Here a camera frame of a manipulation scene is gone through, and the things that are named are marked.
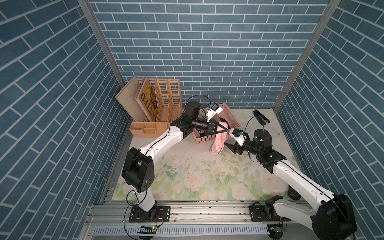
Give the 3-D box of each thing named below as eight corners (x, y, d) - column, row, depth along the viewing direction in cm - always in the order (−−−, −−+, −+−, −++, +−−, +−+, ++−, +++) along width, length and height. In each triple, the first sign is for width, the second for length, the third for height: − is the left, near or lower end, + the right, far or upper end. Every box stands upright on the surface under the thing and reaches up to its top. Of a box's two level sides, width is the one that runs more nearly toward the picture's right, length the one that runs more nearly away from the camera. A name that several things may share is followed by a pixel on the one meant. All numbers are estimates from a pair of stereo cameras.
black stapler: (262, 125, 114) (264, 123, 112) (250, 113, 122) (251, 111, 120) (268, 123, 116) (270, 120, 113) (256, 111, 124) (257, 109, 122)
